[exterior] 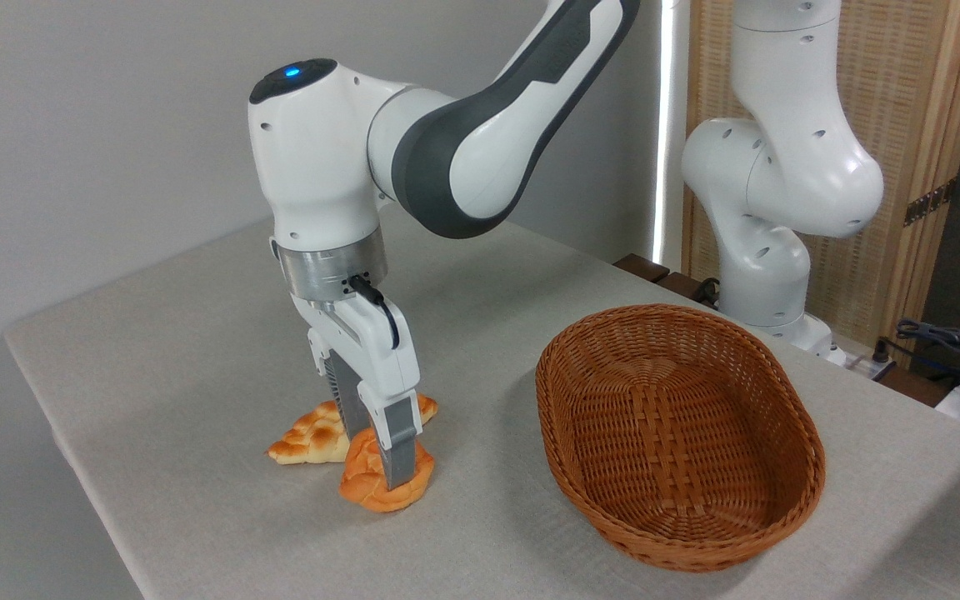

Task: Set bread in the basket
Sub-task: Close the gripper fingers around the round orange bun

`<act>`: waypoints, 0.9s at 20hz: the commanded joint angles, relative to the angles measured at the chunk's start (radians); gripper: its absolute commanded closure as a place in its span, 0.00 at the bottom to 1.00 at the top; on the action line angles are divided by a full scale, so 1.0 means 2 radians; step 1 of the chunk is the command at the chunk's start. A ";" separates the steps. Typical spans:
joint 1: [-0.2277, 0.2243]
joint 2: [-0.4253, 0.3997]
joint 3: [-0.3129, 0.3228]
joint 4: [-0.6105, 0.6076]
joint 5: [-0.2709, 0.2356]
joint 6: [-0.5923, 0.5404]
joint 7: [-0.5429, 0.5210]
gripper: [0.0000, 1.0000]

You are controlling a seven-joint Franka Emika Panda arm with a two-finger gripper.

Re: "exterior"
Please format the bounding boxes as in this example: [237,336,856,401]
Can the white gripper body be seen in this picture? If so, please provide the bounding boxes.
[289,292,423,404]

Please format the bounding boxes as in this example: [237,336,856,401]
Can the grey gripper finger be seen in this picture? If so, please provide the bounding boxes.
[360,385,426,492]
[307,327,373,443]

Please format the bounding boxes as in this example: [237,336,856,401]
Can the round bread roll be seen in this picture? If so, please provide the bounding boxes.
[338,427,436,513]

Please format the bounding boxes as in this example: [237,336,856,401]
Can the long braided bread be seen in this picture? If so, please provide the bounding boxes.
[266,393,439,465]

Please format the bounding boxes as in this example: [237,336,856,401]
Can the brown wicker basket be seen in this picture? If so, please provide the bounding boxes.
[535,303,827,573]

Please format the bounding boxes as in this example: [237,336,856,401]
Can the grey tablecloth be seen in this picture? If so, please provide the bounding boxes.
[1,204,960,600]

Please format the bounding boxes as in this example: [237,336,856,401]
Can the dark wooden furniture piece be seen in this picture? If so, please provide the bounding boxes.
[613,253,723,308]

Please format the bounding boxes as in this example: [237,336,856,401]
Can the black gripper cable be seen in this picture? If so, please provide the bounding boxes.
[347,274,403,352]

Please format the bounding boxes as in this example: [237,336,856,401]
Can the dark bundled cables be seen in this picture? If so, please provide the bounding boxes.
[893,318,960,378]

